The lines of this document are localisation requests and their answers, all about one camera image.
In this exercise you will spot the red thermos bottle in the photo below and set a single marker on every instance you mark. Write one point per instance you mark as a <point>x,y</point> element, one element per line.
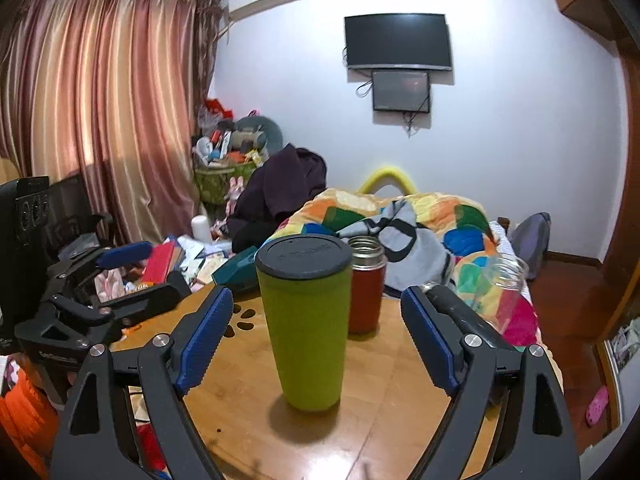
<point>368,281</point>

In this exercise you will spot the small wall monitor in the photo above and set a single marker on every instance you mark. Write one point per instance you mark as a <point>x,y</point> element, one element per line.
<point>401,91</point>

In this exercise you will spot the clear glass jar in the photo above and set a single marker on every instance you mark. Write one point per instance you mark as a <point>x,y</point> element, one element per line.
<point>499,288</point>

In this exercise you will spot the green tumbler cup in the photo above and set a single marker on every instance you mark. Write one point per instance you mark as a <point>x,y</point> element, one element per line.
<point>305,282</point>

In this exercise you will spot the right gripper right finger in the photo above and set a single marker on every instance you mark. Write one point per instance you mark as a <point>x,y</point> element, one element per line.
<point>534,437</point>

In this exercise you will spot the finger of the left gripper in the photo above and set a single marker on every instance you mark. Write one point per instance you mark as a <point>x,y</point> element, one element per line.
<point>128,310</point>
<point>93,262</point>

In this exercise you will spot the grey black patterned cloth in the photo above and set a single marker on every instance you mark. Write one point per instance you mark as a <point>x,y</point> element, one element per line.
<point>414,254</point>

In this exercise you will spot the white cylindrical bottle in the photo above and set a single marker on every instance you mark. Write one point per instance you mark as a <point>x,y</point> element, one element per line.
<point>201,229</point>

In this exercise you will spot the large wall monitor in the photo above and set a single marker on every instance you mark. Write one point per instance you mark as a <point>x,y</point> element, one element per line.
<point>408,41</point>

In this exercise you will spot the orange sleeve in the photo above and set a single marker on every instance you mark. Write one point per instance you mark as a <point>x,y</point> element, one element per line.
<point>29,424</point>

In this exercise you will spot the wooden wardrobe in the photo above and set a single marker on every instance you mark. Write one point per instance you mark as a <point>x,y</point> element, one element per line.
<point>615,297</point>

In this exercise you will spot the yellow curved headboard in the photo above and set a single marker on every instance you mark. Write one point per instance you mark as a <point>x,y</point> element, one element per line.
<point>388,175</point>

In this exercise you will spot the teal faceted cup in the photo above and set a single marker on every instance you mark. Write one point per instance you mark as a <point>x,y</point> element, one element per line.
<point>238,273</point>

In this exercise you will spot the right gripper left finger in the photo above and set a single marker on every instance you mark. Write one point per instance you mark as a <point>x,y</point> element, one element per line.
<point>97,438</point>

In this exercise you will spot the red book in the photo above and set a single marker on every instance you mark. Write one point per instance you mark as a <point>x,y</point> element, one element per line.
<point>163,259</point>

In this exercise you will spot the pink striped curtain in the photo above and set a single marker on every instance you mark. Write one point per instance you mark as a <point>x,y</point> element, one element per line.
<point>108,90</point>

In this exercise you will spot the dark purple clothing pile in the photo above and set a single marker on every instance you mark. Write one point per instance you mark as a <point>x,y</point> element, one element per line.
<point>283,184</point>

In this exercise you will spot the black thermos bottle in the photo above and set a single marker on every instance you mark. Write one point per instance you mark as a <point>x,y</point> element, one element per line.
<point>447,302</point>

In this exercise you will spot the colourful patchwork blanket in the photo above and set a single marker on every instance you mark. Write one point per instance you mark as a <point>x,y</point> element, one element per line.
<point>458,222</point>

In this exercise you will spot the pink slipper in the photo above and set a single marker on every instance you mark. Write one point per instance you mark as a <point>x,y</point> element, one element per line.
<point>597,406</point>

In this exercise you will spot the grey plush toy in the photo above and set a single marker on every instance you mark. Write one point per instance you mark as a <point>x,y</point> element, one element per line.
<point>269,130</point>

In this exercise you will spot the green storage basket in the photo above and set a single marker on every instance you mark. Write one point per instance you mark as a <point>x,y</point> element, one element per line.
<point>217,183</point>

